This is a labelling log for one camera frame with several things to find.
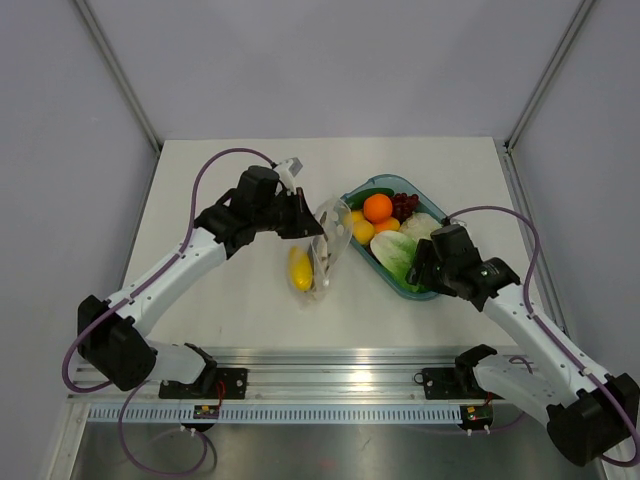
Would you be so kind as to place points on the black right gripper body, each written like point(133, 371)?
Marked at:
point(440, 274)

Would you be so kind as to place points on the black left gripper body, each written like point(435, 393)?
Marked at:
point(285, 215)

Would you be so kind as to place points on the green white lettuce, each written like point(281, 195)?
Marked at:
point(395, 251)

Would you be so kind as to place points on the yellow bell pepper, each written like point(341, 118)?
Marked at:
point(300, 269)

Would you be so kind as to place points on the clear dotted zip bag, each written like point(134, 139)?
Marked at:
point(341, 217)

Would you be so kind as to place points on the grey toy fish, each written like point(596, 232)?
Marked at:
point(321, 253)

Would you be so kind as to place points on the teal plastic basket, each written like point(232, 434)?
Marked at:
point(380, 184)

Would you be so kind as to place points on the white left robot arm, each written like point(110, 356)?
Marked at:
point(112, 333)

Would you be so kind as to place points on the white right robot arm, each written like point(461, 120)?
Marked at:
point(585, 410)

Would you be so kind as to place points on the white cauliflower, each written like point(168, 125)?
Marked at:
point(419, 226)

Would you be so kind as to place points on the orange persimmon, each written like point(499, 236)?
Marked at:
point(389, 224)

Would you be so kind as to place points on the red grapes bunch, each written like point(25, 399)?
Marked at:
point(404, 205)

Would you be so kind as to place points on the yellow peach fruit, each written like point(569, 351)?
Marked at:
point(363, 232)

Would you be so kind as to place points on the orange fruit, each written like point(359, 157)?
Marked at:
point(377, 208)

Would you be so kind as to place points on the yellow lemon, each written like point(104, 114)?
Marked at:
point(357, 216)

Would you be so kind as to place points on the green cucumber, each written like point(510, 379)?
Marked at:
point(367, 197)

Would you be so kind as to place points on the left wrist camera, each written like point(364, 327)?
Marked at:
point(287, 171)

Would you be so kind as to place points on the aluminium mounting rail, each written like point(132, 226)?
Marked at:
point(307, 376)

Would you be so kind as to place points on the left aluminium frame post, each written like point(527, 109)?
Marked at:
point(98, 37)

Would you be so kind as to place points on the aluminium frame post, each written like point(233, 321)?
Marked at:
point(551, 70)
point(98, 37)

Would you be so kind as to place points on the white slotted cable duct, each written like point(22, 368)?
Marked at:
point(442, 414)

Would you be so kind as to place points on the right aluminium frame post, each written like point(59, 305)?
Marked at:
point(551, 70)

